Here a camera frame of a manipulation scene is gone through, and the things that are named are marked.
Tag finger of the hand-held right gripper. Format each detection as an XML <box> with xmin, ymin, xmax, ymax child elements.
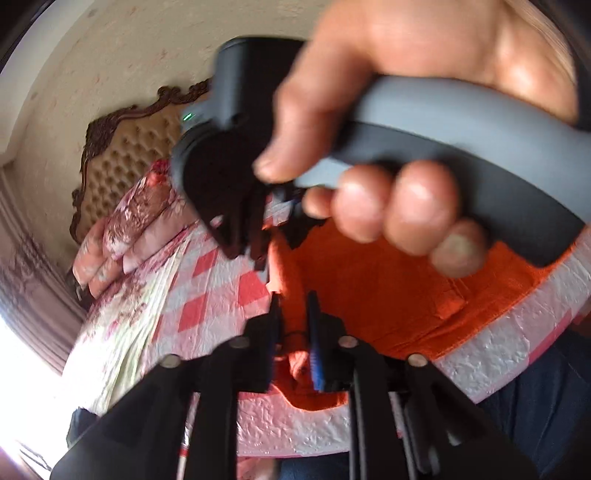
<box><xmin>208</xmin><ymin>185</ymin><xmax>271</xmax><ymax>282</ymax></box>
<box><xmin>272</xmin><ymin>182</ymin><xmax>324</xmax><ymax>250</ymax></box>

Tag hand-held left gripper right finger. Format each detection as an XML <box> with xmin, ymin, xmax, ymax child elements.
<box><xmin>305</xmin><ymin>291</ymin><xmax>539</xmax><ymax>480</ymax></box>

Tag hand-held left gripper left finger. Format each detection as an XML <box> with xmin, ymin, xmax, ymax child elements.
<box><xmin>50</xmin><ymin>292</ymin><xmax>284</xmax><ymax>480</ymax></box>

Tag orange knitted pants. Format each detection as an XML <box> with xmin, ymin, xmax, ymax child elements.
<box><xmin>264</xmin><ymin>217</ymin><xmax>583</xmax><ymax>412</ymax></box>

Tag person's right hand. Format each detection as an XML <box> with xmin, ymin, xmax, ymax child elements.
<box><xmin>254</xmin><ymin>0</ymin><xmax>578</xmax><ymax>278</ymax></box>

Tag red white checked tablecloth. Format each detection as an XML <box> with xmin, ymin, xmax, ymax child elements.
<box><xmin>139</xmin><ymin>191</ymin><xmax>591</xmax><ymax>457</ymax></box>

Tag floral pink pillows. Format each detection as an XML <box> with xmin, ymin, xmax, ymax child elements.
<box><xmin>71</xmin><ymin>157</ymin><xmax>201</xmax><ymax>298</ymax></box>

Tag carved wooden headboard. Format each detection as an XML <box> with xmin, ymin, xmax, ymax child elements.
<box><xmin>69</xmin><ymin>78</ymin><xmax>213</xmax><ymax>245</ymax></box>

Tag pale green floral bedsheet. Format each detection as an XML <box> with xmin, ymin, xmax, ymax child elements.
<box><xmin>60</xmin><ymin>226</ymin><xmax>195</xmax><ymax>416</ymax></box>

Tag dark cloth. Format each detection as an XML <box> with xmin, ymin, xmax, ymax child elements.
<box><xmin>66</xmin><ymin>407</ymin><xmax>105</xmax><ymax>450</ymax></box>

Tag mauve curtain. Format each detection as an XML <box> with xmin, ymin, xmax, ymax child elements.
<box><xmin>0</xmin><ymin>171</ymin><xmax>88</xmax><ymax>374</ymax></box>

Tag person's dark blue trousers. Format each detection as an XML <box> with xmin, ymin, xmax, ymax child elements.
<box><xmin>277</xmin><ymin>309</ymin><xmax>591</xmax><ymax>480</ymax></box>

